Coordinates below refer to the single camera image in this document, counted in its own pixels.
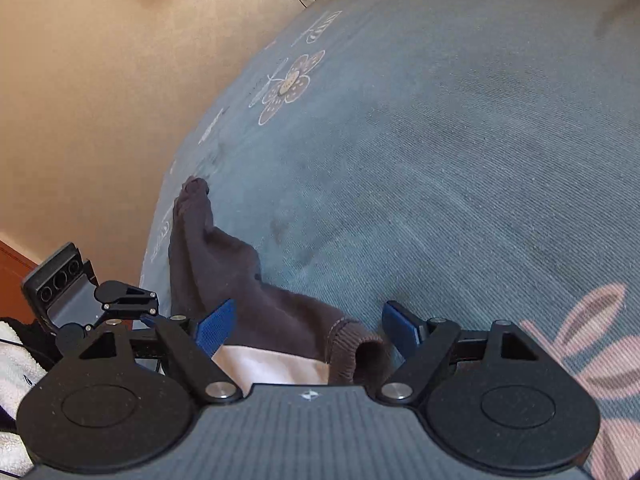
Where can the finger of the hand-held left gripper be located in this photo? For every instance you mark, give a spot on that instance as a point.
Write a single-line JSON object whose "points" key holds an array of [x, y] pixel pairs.
{"points": [[67, 336], [125, 297]]}

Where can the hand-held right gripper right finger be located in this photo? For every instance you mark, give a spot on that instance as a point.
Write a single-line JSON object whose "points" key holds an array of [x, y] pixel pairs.
{"points": [[400, 325]]}

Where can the person's white fleece top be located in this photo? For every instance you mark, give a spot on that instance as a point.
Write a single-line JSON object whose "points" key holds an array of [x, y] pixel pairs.
{"points": [[12, 390]]}

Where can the cream and black raglan sweatshirt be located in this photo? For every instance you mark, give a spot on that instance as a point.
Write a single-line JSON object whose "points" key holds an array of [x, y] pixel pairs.
{"points": [[225, 270]]}

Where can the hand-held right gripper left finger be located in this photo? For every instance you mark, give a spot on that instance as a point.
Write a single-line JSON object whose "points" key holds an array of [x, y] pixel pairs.
{"points": [[215, 327]]}

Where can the bed with blue floral sheet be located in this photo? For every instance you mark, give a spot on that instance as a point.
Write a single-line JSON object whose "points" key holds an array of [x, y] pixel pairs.
{"points": [[425, 160]]}

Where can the brown wooden furniture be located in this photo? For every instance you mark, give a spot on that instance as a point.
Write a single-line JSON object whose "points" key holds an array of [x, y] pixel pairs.
{"points": [[15, 280]]}

